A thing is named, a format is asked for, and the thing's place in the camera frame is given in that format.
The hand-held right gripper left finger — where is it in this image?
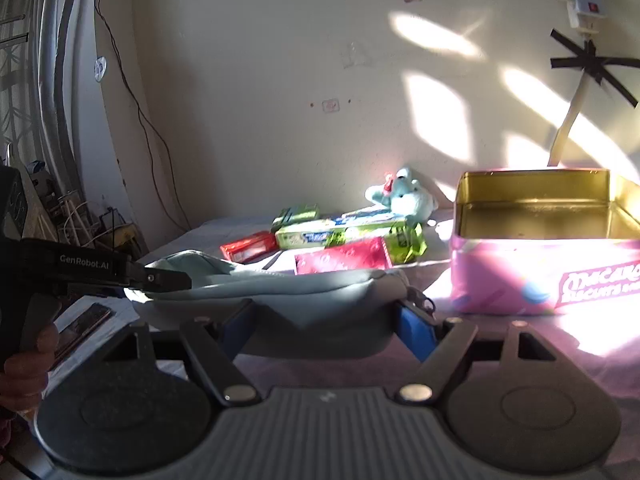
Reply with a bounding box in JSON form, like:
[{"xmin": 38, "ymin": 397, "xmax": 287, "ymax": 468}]
[{"xmin": 98, "ymin": 299, "xmax": 263, "ymax": 407}]

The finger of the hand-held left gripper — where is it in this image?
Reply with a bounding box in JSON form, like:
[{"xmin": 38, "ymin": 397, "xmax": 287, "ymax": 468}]
[{"xmin": 131, "ymin": 262, "xmax": 194, "ymax": 293}]

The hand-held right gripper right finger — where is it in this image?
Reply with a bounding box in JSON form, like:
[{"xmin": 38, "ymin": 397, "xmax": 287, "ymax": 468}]
[{"xmin": 394, "ymin": 302, "xmax": 559, "ymax": 405}]

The grey fabric pouch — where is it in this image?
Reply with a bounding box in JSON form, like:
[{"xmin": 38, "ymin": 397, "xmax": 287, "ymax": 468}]
[{"xmin": 123, "ymin": 249, "xmax": 434, "ymax": 361}]

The bright green packet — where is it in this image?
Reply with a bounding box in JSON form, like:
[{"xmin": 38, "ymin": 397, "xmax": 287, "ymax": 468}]
[{"xmin": 389, "ymin": 222, "xmax": 429, "ymax": 264}]

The blue white toothpaste box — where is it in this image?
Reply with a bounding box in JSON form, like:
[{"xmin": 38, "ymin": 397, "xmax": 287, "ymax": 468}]
[{"xmin": 320, "ymin": 208, "xmax": 410, "ymax": 227}]

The green toothpaste box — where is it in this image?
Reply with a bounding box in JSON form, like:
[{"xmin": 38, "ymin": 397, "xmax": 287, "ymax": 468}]
[{"xmin": 274, "ymin": 219, "xmax": 407, "ymax": 252}]

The gold metal tray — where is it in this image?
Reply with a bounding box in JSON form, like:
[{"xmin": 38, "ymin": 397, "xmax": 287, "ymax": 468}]
[{"xmin": 449, "ymin": 167, "xmax": 640, "ymax": 317}]

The person's left hand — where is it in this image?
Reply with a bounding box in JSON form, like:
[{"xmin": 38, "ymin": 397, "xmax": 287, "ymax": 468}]
[{"xmin": 0, "ymin": 322, "xmax": 60, "ymax": 413}]

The dark smartphone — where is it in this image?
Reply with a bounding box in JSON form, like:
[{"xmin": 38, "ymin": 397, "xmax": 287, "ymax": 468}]
[{"xmin": 51, "ymin": 303, "xmax": 114, "ymax": 370}]

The red packet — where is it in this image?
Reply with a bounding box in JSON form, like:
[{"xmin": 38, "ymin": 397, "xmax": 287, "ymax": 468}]
[{"xmin": 219, "ymin": 230, "xmax": 279, "ymax": 264}]

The teal plush toy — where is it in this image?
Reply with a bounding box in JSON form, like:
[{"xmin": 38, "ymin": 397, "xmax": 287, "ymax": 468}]
[{"xmin": 364, "ymin": 166, "xmax": 439, "ymax": 227}]

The green patterned tissue pack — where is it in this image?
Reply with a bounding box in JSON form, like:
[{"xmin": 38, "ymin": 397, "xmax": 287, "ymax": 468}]
[{"xmin": 272, "ymin": 203, "xmax": 321, "ymax": 234}]

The white framed patterned window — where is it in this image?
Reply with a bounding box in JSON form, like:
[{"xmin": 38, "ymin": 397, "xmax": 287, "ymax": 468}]
[{"xmin": 0, "ymin": 0, "xmax": 103, "ymax": 201}]

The black tape cross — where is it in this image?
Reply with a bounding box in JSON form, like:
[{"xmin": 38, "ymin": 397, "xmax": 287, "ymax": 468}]
[{"xmin": 549, "ymin": 27, "xmax": 640, "ymax": 109}]

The tangle of wires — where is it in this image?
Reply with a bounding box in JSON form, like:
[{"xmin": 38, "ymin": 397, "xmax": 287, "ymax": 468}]
[{"xmin": 47, "ymin": 187, "xmax": 143, "ymax": 263}]

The thin black wall cable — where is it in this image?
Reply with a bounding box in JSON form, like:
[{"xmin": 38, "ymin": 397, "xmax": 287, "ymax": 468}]
[{"xmin": 92, "ymin": 0, "xmax": 194, "ymax": 233}]

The white flat power cable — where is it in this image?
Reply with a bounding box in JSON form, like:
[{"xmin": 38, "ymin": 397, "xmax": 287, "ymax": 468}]
[{"xmin": 547, "ymin": 72, "xmax": 590, "ymax": 168}]

